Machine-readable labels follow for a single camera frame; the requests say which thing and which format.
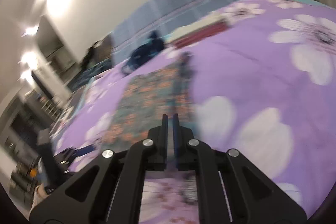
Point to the dark teal fuzzy blanket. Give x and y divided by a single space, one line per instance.
89 75

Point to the folded beige and pink cloth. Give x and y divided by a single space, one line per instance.
199 26

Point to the teal floral garment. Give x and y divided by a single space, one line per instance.
152 98

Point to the navy star print cloth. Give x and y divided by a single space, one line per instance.
143 53

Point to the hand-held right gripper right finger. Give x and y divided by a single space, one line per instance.
176 145

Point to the grey shelf unit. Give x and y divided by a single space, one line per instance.
23 134

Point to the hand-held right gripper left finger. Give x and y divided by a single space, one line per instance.
165 134

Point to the purple floral blanket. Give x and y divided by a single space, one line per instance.
257 82

